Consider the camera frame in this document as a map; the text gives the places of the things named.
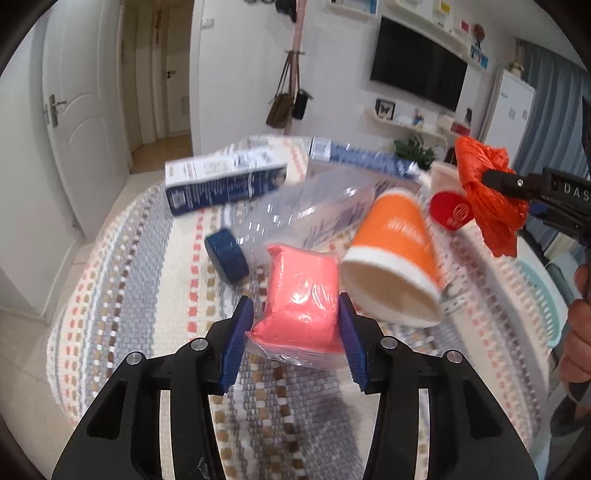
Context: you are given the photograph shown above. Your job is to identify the brown hanging bag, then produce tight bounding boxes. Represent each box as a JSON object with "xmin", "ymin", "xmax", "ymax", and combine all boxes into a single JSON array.
[{"xmin": 266, "ymin": 51, "xmax": 296, "ymax": 130}]

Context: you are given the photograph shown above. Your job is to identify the orange plastic bag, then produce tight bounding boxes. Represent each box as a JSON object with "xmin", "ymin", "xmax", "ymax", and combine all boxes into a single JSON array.
[{"xmin": 455, "ymin": 135, "xmax": 529, "ymax": 258}]

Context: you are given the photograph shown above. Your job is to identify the blue curtain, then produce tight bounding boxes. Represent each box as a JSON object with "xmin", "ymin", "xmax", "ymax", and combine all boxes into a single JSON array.
[{"xmin": 512, "ymin": 39, "xmax": 591, "ymax": 181}]

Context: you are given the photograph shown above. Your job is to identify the striped woven tablecloth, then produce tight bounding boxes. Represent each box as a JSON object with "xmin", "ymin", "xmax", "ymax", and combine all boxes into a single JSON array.
[{"xmin": 46, "ymin": 136, "xmax": 573, "ymax": 480}]

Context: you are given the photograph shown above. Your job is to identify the pink tissue packet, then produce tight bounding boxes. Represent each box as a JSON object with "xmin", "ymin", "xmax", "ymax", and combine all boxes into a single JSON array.
[{"xmin": 247, "ymin": 244, "xmax": 345, "ymax": 370}]

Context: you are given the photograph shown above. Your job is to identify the white door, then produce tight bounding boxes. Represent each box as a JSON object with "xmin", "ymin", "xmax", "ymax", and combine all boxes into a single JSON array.
[{"xmin": 41, "ymin": 0, "xmax": 131, "ymax": 237}]

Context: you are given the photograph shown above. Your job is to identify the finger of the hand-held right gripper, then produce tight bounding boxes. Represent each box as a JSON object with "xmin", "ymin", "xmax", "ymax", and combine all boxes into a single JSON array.
[
  {"xmin": 481, "ymin": 169, "xmax": 546, "ymax": 200},
  {"xmin": 529, "ymin": 200, "xmax": 585, "ymax": 241}
]

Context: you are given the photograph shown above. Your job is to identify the black hanging bag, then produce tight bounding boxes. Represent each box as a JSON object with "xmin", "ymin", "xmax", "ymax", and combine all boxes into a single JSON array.
[{"xmin": 292, "ymin": 90, "xmax": 313, "ymax": 121}]

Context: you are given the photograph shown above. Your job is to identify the light blue plastic basket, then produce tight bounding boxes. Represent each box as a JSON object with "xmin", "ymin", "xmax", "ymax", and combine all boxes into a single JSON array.
[{"xmin": 517, "ymin": 258, "xmax": 574, "ymax": 354}]

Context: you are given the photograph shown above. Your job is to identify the clear plastic bottle blue cap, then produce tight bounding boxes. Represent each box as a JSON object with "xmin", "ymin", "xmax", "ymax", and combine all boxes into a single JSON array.
[{"xmin": 204, "ymin": 182, "xmax": 377, "ymax": 282}]

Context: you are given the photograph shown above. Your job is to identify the black flat television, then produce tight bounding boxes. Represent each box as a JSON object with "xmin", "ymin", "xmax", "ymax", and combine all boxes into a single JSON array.
[{"xmin": 369, "ymin": 16, "xmax": 469, "ymax": 112}]

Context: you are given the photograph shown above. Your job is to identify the wide blue box shelf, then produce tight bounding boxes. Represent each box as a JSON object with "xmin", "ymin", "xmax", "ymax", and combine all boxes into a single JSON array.
[{"xmin": 324, "ymin": 0, "xmax": 371, "ymax": 13}]

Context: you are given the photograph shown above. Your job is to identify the white and red wall cubby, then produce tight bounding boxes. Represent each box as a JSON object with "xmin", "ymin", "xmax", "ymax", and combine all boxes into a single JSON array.
[{"xmin": 436, "ymin": 115, "xmax": 472, "ymax": 139}]

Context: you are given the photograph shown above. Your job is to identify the green potted plant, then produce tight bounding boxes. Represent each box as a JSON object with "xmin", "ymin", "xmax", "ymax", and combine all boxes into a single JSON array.
[{"xmin": 394, "ymin": 134, "xmax": 438, "ymax": 170}]

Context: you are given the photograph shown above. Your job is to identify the white standing air conditioner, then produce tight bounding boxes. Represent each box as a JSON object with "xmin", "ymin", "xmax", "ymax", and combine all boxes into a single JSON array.
[{"xmin": 480, "ymin": 69, "xmax": 536, "ymax": 158}]

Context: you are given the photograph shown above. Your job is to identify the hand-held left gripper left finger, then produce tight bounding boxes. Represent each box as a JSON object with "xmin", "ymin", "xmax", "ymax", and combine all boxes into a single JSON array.
[{"xmin": 52, "ymin": 295, "xmax": 254, "ymax": 480}]

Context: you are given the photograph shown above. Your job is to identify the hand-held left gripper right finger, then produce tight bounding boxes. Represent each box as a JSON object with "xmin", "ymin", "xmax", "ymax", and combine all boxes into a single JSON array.
[{"xmin": 339, "ymin": 292, "xmax": 539, "ymax": 480}]

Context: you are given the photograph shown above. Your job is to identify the pink coat rack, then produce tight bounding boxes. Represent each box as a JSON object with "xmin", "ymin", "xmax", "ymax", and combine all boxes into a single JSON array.
[{"xmin": 285, "ymin": 0, "xmax": 308, "ymax": 136}]

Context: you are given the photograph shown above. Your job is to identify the blue and white carton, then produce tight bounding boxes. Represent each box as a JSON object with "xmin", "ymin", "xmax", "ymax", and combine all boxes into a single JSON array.
[
  {"xmin": 307, "ymin": 137, "xmax": 423, "ymax": 195},
  {"xmin": 165, "ymin": 147, "xmax": 288, "ymax": 217}
]

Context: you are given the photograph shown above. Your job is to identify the white curved lower wall shelf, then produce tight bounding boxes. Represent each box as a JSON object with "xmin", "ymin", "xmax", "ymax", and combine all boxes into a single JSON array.
[{"xmin": 365, "ymin": 108, "xmax": 455, "ymax": 140}]

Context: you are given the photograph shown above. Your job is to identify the person's right hand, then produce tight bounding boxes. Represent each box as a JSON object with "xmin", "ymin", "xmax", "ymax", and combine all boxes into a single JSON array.
[{"xmin": 560, "ymin": 265, "xmax": 591, "ymax": 386}]

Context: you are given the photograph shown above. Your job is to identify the orange paper cup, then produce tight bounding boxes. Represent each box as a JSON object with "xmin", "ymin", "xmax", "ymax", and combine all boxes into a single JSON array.
[{"xmin": 341, "ymin": 191, "xmax": 443, "ymax": 328}]

